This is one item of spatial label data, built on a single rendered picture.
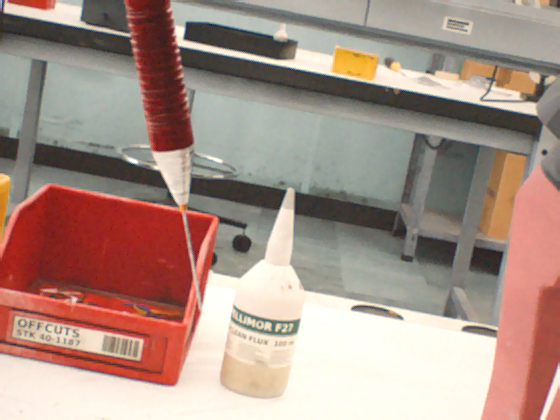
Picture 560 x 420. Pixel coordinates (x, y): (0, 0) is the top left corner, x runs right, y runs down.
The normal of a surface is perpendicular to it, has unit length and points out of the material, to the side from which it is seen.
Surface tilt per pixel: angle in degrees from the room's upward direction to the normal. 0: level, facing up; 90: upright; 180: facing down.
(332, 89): 90
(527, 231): 108
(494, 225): 90
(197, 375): 0
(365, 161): 90
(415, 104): 90
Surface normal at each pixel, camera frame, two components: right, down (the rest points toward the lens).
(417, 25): -0.02, 0.20
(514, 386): -0.84, 0.26
